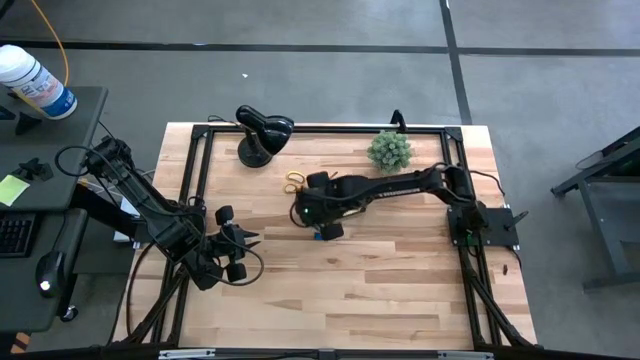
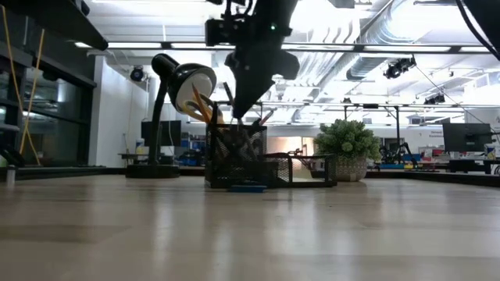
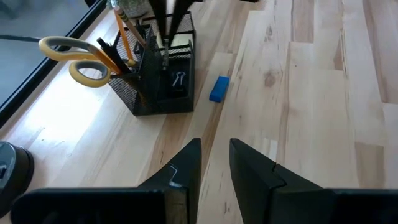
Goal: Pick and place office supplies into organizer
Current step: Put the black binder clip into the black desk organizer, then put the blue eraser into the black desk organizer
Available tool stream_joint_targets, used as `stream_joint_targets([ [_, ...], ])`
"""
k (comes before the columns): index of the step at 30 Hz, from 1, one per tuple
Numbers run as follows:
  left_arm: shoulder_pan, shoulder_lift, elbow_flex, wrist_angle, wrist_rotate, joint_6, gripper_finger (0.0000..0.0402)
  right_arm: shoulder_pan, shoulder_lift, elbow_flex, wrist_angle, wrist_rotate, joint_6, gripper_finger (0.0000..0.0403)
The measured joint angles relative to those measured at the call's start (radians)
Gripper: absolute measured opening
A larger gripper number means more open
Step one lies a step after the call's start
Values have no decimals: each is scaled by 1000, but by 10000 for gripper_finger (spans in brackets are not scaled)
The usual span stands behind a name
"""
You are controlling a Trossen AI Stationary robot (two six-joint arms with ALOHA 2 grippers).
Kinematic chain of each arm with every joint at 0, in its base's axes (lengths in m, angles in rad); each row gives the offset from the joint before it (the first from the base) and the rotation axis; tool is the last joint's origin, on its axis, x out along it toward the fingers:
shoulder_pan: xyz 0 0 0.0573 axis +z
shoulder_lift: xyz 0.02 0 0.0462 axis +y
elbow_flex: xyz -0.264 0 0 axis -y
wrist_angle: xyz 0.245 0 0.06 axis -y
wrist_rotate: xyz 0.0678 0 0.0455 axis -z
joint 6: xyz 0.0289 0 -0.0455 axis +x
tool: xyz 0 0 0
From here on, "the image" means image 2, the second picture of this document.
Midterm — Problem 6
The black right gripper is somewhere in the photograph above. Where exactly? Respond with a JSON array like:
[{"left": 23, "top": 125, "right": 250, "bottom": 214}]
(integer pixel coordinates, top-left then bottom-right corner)
[{"left": 224, "top": 0, "right": 301, "bottom": 119}]

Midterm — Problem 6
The orange wooden pencil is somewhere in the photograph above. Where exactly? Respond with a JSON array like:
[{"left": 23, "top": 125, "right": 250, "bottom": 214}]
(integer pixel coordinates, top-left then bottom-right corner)
[
  {"left": 190, "top": 83, "right": 214, "bottom": 126},
  {"left": 252, "top": 108, "right": 277, "bottom": 128}
]

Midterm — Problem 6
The black mesh desk organizer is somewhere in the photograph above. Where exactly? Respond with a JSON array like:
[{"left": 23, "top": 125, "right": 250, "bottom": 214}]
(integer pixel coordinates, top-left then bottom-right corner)
[{"left": 205, "top": 123, "right": 339, "bottom": 190}]

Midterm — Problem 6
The black computer monitor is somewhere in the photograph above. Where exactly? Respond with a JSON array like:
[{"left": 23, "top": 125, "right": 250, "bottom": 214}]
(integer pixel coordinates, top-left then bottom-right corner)
[
  {"left": 141, "top": 119, "right": 183, "bottom": 148},
  {"left": 441, "top": 122, "right": 494, "bottom": 154}
]

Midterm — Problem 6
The blue eraser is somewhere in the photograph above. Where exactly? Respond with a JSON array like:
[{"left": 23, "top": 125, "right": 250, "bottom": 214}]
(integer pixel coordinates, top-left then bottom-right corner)
[{"left": 227, "top": 183, "right": 269, "bottom": 194}]

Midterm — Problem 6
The black gooseneck desk lamp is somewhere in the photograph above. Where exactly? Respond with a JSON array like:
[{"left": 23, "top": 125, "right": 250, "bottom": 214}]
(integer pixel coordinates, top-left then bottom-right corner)
[{"left": 124, "top": 52, "right": 218, "bottom": 180}]

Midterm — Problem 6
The green artificial potted plant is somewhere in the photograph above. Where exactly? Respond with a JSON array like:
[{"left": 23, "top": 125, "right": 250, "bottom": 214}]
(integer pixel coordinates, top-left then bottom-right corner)
[{"left": 313, "top": 118, "right": 383, "bottom": 183}]

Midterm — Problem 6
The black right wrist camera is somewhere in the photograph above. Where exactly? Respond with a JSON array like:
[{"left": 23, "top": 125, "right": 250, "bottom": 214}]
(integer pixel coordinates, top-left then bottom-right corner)
[{"left": 204, "top": 17, "right": 238, "bottom": 48}]

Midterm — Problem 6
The black ceiling dome camera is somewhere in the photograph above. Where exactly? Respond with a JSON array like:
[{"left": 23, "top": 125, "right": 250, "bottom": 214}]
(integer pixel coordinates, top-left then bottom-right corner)
[{"left": 129, "top": 65, "right": 145, "bottom": 83}]

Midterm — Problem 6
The yellow cable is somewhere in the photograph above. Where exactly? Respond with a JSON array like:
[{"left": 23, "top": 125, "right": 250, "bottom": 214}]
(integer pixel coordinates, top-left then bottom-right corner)
[{"left": 0, "top": 3, "right": 46, "bottom": 167}]

